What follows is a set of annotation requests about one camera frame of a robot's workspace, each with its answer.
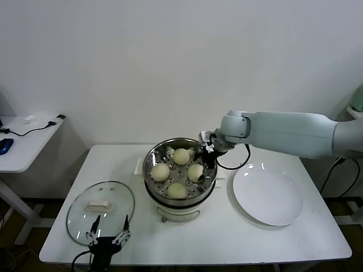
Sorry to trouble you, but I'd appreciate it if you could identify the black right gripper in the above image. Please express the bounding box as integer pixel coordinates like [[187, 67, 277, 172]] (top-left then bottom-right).
[[193, 147, 218, 182]]

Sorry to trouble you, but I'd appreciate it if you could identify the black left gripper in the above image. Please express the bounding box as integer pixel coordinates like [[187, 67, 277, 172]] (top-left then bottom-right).
[[86, 214, 132, 253]]

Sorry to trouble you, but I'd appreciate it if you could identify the white steamed baozi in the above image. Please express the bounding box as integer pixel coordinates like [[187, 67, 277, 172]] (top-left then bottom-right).
[[187, 164, 205, 182], [172, 147, 190, 165], [150, 163, 171, 182], [167, 182, 188, 199]]

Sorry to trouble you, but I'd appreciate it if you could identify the glass lid with cream handle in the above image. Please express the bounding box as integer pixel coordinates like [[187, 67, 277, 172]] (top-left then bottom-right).
[[66, 181, 136, 247]]

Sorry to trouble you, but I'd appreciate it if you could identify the perforated steel steamer basket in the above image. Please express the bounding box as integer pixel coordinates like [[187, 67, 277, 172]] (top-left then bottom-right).
[[142, 138, 219, 201]]

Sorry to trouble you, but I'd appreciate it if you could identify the cream electric cooker base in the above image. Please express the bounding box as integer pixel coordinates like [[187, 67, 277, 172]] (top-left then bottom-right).
[[133, 158, 227, 224]]

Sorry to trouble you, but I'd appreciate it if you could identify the white round plate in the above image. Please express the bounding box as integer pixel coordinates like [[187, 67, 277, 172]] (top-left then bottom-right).
[[232, 163, 303, 227]]

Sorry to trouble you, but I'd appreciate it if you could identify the white side desk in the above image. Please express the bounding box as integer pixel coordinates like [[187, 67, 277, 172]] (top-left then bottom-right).
[[0, 114, 69, 246]]

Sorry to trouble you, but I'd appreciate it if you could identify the black and white adapter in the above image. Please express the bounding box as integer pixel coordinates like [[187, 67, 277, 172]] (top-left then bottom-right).
[[48, 114, 66, 127]]

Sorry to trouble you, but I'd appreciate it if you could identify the blue computer mouse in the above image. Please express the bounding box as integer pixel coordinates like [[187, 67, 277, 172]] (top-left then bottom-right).
[[0, 138, 14, 155]]

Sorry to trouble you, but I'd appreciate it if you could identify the pale green appliance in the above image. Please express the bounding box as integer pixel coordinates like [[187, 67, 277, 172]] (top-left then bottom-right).
[[351, 84, 363, 112]]

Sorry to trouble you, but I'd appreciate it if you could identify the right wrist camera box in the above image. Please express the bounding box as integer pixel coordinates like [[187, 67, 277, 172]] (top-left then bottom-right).
[[199, 130, 215, 148]]

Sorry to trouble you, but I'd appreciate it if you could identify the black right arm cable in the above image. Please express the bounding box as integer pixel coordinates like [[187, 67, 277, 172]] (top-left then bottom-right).
[[217, 144, 251, 170]]

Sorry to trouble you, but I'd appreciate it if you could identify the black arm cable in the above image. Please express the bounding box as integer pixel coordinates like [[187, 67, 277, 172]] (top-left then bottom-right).
[[217, 144, 251, 170], [70, 250, 91, 272]]

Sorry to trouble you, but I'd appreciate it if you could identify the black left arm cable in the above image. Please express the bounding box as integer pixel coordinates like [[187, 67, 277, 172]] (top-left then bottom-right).
[[70, 250, 91, 272]]

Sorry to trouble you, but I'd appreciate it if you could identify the black desk cable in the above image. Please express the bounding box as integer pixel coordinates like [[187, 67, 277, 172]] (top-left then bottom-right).
[[0, 121, 54, 137]]

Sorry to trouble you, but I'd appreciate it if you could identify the black wall cable with plug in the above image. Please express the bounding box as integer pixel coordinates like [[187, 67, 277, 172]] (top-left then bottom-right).
[[320, 157, 361, 199]]

